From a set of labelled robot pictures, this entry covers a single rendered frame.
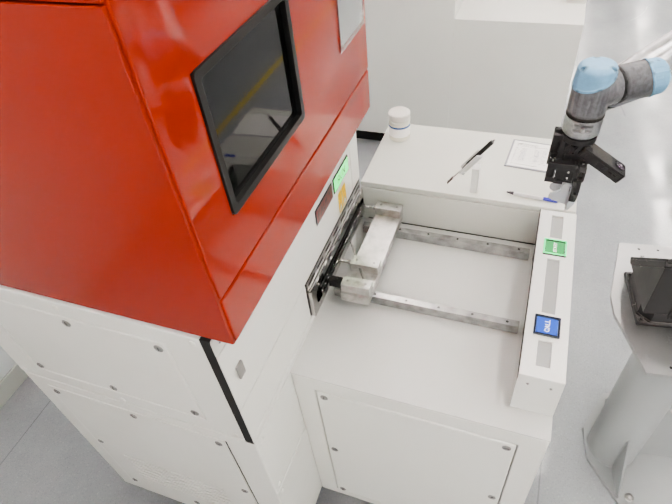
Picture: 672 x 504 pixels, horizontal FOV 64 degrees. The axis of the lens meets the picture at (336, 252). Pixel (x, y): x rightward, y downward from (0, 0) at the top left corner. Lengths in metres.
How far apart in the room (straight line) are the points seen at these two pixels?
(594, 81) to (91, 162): 0.90
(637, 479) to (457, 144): 1.32
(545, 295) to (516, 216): 0.33
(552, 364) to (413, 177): 0.72
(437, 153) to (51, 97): 1.27
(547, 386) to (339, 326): 0.54
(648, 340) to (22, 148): 1.39
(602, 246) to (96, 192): 2.54
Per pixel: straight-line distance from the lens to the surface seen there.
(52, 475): 2.51
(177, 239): 0.79
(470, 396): 1.34
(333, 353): 1.40
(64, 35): 0.67
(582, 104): 1.20
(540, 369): 1.24
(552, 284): 1.41
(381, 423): 1.45
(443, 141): 1.82
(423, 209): 1.66
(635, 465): 2.30
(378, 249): 1.55
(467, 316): 1.44
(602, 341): 2.57
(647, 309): 1.53
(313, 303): 1.40
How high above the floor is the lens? 1.98
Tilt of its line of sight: 45 degrees down
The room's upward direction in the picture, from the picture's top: 7 degrees counter-clockwise
